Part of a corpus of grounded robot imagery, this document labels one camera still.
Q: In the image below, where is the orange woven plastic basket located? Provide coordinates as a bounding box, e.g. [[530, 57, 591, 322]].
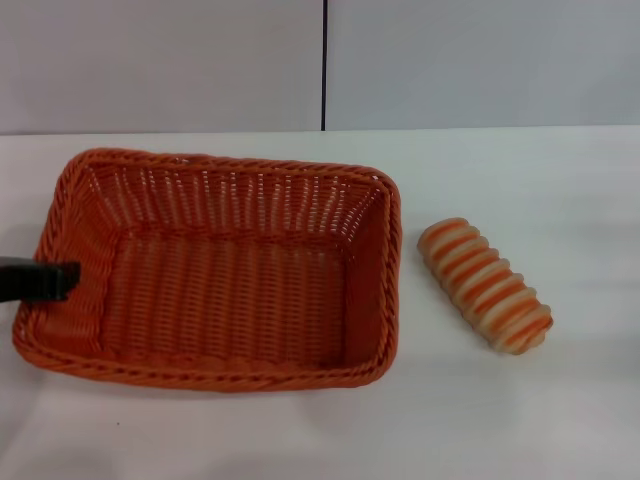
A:
[[12, 147, 404, 396]]

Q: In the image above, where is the black wall panel seam strip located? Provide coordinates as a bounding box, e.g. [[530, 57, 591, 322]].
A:
[[321, 0, 329, 132]]

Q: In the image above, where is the striped ridged bread loaf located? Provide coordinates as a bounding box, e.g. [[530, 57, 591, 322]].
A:
[[417, 217, 555, 356]]

